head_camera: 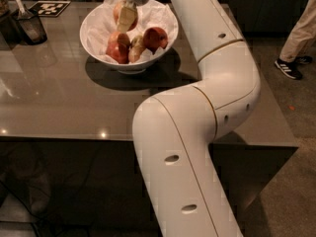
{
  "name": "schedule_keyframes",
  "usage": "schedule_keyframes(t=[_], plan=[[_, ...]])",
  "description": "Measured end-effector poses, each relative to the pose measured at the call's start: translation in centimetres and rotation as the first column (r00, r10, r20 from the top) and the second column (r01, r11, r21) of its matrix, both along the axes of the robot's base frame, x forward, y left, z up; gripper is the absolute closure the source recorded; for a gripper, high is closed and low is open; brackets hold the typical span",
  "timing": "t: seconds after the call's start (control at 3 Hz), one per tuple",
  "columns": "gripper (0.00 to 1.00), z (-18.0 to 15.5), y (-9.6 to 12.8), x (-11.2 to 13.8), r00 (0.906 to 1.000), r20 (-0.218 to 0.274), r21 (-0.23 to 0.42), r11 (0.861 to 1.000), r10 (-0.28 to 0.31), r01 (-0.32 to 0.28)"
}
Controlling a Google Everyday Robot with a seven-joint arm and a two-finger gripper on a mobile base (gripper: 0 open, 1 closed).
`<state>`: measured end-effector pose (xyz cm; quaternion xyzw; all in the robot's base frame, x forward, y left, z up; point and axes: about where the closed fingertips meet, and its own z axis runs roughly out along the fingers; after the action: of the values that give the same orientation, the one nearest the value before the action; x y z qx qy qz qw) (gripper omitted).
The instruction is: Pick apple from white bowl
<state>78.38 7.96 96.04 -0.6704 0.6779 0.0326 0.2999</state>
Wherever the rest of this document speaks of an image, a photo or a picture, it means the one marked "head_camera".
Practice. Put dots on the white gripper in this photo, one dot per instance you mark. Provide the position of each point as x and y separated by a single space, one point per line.
128 14

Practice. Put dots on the red-yellow apple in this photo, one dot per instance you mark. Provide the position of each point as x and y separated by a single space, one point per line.
119 10

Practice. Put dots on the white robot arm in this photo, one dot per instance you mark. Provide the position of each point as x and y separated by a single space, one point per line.
172 129

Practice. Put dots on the white ceramic bowl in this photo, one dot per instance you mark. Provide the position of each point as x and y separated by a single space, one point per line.
131 68

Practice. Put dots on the small hidden yellow apple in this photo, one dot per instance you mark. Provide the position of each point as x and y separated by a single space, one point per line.
137 41

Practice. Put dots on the left yellow-red apple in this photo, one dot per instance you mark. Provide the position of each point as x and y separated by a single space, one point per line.
119 38

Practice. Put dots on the front right yellow apple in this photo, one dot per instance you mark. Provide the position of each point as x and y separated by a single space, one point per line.
134 53

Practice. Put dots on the dark red right apple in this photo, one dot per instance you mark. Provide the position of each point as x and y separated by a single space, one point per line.
154 38

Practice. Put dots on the front red apple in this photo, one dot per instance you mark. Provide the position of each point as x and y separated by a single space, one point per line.
118 51

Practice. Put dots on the black white fiducial marker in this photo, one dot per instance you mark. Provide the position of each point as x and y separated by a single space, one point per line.
50 8

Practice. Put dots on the dark container with scoop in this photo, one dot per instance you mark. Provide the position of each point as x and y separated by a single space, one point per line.
29 24

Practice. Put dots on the black white sneaker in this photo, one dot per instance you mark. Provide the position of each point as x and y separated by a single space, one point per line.
288 69

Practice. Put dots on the person in beige trousers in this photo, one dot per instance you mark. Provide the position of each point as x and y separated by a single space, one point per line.
302 36

